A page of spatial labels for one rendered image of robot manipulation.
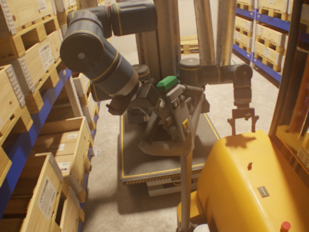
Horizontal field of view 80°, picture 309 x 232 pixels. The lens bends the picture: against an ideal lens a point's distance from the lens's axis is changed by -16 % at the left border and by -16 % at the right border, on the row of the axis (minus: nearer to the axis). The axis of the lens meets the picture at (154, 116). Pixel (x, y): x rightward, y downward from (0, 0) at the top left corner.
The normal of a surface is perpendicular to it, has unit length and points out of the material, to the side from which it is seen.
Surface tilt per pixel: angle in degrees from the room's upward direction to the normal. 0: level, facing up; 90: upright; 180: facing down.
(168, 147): 69
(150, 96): 74
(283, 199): 0
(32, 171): 90
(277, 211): 0
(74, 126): 90
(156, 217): 0
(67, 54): 98
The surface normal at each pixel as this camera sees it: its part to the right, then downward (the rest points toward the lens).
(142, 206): -0.10, -0.82
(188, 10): 0.12, 0.55
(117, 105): -0.56, -0.51
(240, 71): -0.02, 0.17
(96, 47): 0.30, 0.63
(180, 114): 0.75, 0.03
